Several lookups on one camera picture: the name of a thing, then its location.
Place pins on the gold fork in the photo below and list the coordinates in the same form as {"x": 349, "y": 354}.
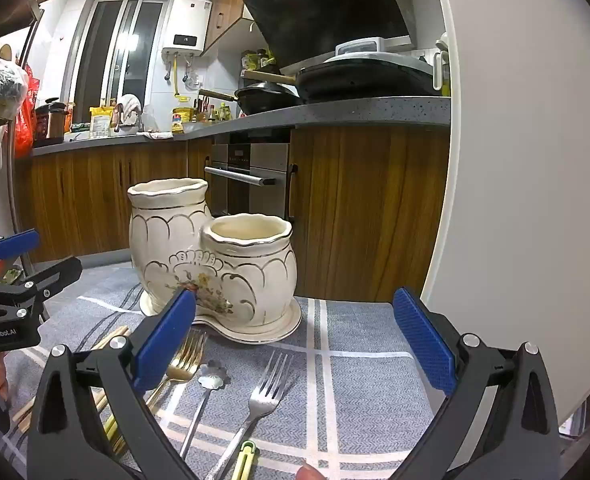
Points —
{"x": 191, "y": 355}

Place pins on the green slotted plastic utensil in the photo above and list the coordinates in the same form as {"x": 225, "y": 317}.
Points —
{"x": 242, "y": 460}

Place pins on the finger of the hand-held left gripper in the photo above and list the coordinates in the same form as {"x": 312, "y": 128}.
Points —
{"x": 17, "y": 244}
{"x": 57, "y": 272}

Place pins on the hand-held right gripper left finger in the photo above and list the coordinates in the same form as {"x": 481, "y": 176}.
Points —
{"x": 167, "y": 340}

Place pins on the black range hood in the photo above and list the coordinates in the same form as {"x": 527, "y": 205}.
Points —
{"x": 325, "y": 5}

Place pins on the stainless built-in oven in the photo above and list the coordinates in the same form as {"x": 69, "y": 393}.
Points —
{"x": 265, "y": 160}

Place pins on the grey checked tablecloth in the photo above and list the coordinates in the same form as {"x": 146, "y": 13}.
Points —
{"x": 355, "y": 385}

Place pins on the glass sliding window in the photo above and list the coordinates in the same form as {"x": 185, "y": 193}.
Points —
{"x": 120, "y": 50}

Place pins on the clear bag with dark contents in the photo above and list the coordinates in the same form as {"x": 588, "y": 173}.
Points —
{"x": 0, "y": 82}

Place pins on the silver flower spoon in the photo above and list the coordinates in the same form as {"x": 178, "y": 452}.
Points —
{"x": 214, "y": 377}

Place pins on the large black lidded pan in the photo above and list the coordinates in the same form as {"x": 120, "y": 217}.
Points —
{"x": 365, "y": 80}

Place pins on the brown electric cooker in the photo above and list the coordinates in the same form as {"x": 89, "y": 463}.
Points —
{"x": 50, "y": 122}

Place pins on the metal shelf rack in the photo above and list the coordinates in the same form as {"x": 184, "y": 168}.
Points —
{"x": 14, "y": 185}

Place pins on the wooden base cabinets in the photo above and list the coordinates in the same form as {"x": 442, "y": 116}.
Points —
{"x": 375, "y": 210}

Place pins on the silver fork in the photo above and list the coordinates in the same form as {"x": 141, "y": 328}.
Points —
{"x": 262, "y": 400}

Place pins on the yellow cooking oil bottle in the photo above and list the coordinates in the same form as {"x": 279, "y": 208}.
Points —
{"x": 181, "y": 121}

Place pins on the white water heater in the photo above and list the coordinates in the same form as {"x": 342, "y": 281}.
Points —
{"x": 187, "y": 25}

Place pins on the red plastic bag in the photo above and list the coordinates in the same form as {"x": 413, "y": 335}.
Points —
{"x": 25, "y": 125}

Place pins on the group of sauce bottles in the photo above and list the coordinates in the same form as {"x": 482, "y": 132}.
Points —
{"x": 212, "y": 114}

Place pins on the group of condiment jars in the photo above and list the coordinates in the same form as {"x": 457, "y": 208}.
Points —
{"x": 260, "y": 60}

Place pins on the person's right hand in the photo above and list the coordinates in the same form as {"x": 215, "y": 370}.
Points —
{"x": 308, "y": 473}

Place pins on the wooden wall cabinet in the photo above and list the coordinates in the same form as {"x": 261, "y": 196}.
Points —
{"x": 230, "y": 5}

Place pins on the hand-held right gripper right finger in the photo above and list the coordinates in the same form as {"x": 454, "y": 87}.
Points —
{"x": 422, "y": 340}

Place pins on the cream ceramic double utensil holder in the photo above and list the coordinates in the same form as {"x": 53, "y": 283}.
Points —
{"x": 255, "y": 280}

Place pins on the yellow food packet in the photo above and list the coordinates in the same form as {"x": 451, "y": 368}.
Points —
{"x": 100, "y": 122}

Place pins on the white cloth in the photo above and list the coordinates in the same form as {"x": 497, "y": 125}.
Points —
{"x": 131, "y": 104}

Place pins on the yellow-green chopstick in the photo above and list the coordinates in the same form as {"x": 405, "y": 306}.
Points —
{"x": 111, "y": 425}

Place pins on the grey speckled countertop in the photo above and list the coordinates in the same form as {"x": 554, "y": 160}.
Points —
{"x": 375, "y": 110}

